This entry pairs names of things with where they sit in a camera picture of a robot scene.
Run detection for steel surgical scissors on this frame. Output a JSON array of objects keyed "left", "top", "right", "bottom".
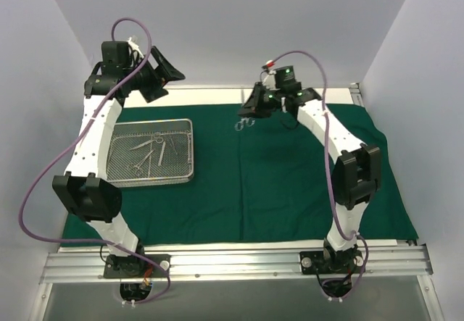
[{"left": 130, "top": 133, "right": 164, "bottom": 151}]

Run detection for steel scalpel handle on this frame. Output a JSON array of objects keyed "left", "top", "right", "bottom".
[{"left": 157, "top": 141, "right": 166, "bottom": 167}]

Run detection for steel tweezers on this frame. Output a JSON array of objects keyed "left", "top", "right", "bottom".
[{"left": 166, "top": 136, "right": 179, "bottom": 157}]

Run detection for silver wire mesh tray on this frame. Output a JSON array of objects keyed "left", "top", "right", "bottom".
[{"left": 107, "top": 118, "right": 194, "bottom": 188}]

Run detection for steel forceps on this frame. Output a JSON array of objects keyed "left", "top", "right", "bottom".
[{"left": 128, "top": 150, "right": 153, "bottom": 176}]

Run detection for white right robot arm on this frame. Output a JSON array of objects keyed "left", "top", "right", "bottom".
[{"left": 236, "top": 82, "right": 381, "bottom": 274}]

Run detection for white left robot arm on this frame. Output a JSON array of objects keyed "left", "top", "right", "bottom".
[{"left": 52, "top": 41, "right": 185, "bottom": 277}]

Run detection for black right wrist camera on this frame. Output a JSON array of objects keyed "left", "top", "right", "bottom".
[{"left": 274, "top": 65, "right": 302, "bottom": 92}]

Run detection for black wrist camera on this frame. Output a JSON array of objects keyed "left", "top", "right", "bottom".
[
  {"left": 274, "top": 65, "right": 302, "bottom": 92},
  {"left": 101, "top": 41, "right": 131, "bottom": 68}
]

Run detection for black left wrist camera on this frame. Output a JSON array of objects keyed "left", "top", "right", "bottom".
[{"left": 101, "top": 41, "right": 131, "bottom": 68}]

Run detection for back aluminium frame rail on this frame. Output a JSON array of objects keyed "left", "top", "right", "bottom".
[{"left": 165, "top": 83, "right": 360, "bottom": 90}]

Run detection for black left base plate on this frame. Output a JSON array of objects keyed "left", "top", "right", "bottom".
[{"left": 103, "top": 254, "right": 171, "bottom": 279}]

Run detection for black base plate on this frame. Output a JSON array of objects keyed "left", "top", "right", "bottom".
[
  {"left": 299, "top": 249, "right": 364, "bottom": 275},
  {"left": 103, "top": 254, "right": 171, "bottom": 279}
]

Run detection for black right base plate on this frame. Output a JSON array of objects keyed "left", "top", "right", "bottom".
[{"left": 299, "top": 249, "right": 364, "bottom": 275}]

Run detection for front aluminium frame rail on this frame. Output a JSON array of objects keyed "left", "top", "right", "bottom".
[{"left": 40, "top": 243, "right": 433, "bottom": 284}]

